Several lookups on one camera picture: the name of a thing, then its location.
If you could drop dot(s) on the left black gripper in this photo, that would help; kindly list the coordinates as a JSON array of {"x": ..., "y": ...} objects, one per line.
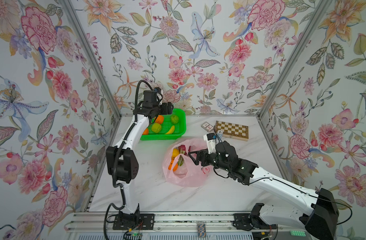
[{"x": 166, "y": 108}]

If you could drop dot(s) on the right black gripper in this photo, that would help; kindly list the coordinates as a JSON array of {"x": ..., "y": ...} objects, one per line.
[{"x": 204, "y": 157}]

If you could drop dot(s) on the orange fruit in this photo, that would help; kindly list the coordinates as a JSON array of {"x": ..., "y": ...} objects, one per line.
[
  {"x": 173, "y": 166},
  {"x": 159, "y": 119},
  {"x": 145, "y": 131}
]

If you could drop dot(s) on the green fruit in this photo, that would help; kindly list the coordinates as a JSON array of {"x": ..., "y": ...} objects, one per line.
[
  {"x": 156, "y": 128},
  {"x": 174, "y": 119}
]

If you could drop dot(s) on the pink plastic bag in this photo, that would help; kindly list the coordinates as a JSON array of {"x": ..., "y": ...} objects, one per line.
[{"x": 187, "y": 174}]

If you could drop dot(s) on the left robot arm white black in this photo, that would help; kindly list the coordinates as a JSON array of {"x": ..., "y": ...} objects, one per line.
[{"x": 122, "y": 163}]

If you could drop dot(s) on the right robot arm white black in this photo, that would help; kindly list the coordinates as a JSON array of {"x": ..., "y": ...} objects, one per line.
[{"x": 314, "y": 211}]

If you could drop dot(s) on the red fruit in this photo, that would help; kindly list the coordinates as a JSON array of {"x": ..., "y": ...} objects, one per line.
[{"x": 182, "y": 149}]

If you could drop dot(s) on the green plastic basket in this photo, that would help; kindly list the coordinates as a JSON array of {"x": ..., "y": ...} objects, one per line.
[{"x": 180, "y": 130}]

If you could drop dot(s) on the yellow banana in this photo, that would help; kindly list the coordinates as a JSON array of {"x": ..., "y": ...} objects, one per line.
[{"x": 171, "y": 130}]

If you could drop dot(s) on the playing card deck box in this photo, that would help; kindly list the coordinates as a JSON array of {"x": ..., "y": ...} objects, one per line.
[{"x": 208, "y": 127}]

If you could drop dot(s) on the wooden chessboard box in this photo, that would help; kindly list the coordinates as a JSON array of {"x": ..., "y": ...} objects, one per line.
[{"x": 233, "y": 131}]

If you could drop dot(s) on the green led module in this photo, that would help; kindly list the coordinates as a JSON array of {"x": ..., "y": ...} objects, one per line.
[{"x": 298, "y": 233}]

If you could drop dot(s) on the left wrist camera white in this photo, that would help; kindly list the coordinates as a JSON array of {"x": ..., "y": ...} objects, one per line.
[{"x": 159, "y": 94}]

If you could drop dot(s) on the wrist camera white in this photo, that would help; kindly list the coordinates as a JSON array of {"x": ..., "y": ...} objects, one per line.
[
  {"x": 159, "y": 94},
  {"x": 210, "y": 140}
]

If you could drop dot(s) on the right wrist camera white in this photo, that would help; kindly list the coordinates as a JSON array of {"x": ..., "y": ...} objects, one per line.
[{"x": 210, "y": 140}]

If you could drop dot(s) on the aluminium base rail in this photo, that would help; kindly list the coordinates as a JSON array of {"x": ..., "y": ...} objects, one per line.
[{"x": 164, "y": 222}]

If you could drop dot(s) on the small patterned tag on rail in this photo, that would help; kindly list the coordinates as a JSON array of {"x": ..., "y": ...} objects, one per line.
[{"x": 201, "y": 227}]

